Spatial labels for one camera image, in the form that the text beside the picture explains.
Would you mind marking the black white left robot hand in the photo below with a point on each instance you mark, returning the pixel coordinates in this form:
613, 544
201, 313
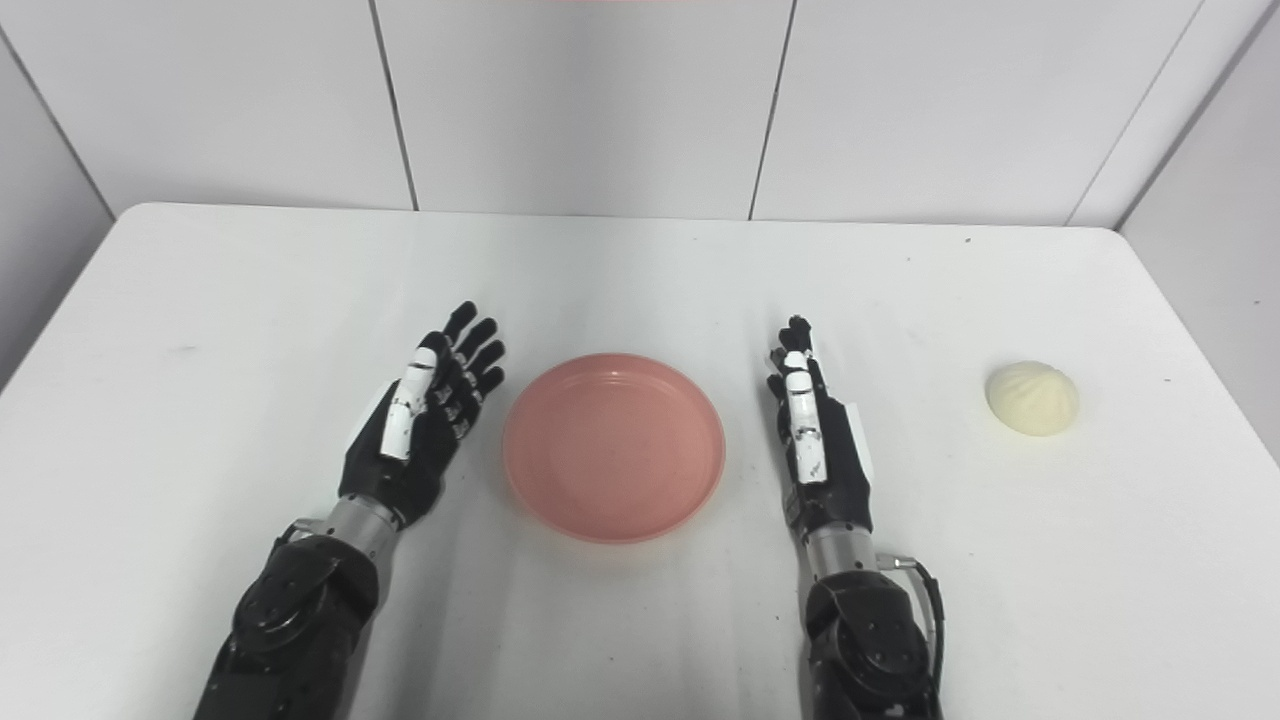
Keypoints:
410, 465

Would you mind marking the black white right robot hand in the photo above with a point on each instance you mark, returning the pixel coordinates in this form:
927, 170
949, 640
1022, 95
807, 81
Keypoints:
840, 480

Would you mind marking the pink round plate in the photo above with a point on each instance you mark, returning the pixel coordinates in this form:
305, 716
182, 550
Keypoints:
610, 450

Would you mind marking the cream steamed bun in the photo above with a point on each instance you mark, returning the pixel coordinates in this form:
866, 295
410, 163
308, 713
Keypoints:
1032, 400

